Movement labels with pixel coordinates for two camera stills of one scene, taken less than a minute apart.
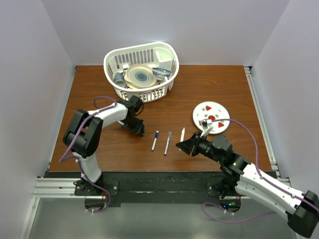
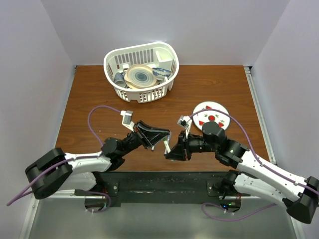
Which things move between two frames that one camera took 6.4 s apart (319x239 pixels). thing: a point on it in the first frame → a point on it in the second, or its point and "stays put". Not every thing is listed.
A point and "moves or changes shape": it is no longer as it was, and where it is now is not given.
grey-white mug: [119, 79] stays put
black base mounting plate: [151, 187] stays put
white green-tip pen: [182, 138] moves or changes shape
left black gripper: [138, 130] → [154, 138]
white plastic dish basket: [155, 55] stays put
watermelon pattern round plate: [212, 110] stays put
